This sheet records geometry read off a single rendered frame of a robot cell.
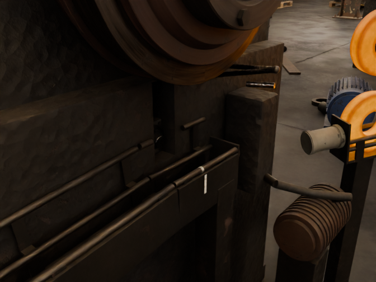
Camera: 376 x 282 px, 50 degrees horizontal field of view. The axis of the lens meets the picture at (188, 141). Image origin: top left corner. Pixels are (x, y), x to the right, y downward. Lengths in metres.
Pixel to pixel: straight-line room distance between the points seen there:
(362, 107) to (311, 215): 0.29
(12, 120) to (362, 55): 0.75
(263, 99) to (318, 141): 0.20
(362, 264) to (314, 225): 0.80
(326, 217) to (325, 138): 0.19
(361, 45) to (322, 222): 0.41
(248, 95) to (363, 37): 0.29
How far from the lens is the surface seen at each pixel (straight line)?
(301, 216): 0.98
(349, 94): 2.75
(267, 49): 1.07
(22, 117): 0.60
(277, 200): 2.05
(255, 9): 0.63
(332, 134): 1.03
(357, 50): 1.00
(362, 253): 1.82
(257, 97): 0.90
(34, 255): 0.65
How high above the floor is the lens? 1.07
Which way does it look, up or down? 24 degrees down
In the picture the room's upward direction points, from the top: straight up
